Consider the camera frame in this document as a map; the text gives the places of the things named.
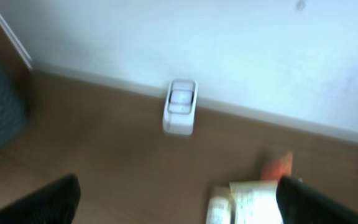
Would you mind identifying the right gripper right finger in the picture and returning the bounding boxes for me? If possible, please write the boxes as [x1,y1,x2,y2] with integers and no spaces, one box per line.
[276,176,358,224]

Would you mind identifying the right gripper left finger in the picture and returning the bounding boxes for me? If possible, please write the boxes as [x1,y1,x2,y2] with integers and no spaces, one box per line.
[0,174,81,224]

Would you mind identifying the white cream food pouch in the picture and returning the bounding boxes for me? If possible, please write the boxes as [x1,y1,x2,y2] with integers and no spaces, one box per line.
[229,180,283,224]

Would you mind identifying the white beige tube pack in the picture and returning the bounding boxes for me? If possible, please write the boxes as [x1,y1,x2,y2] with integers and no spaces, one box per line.
[206,186,233,224]

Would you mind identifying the orange spaghetti pack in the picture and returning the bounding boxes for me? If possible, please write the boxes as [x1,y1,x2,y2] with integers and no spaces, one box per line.
[260,152,293,180]

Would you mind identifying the white barcode scanner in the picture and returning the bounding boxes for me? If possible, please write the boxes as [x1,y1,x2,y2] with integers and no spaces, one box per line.
[162,79,198,136]

